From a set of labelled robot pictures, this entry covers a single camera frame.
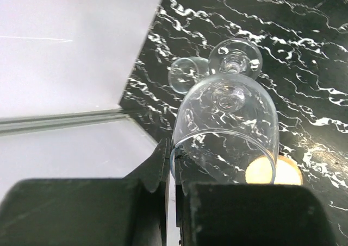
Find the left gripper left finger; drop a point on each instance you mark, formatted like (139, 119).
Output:
(114, 211)

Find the clear wine glass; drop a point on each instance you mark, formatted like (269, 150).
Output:
(184, 73)
(227, 119)

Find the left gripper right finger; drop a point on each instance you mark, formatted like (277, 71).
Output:
(211, 213)

